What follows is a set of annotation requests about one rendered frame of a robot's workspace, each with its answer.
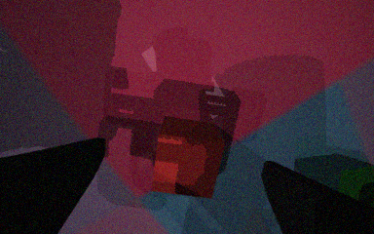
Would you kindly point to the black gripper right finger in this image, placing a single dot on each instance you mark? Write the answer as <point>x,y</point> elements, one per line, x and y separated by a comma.
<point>304,206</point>

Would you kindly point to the red block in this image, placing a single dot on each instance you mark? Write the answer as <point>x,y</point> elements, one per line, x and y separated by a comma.
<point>188,158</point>

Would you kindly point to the green block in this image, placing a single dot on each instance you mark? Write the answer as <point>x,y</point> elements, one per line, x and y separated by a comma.
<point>358,184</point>

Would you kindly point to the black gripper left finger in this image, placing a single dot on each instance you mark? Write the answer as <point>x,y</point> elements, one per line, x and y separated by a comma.
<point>40,189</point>

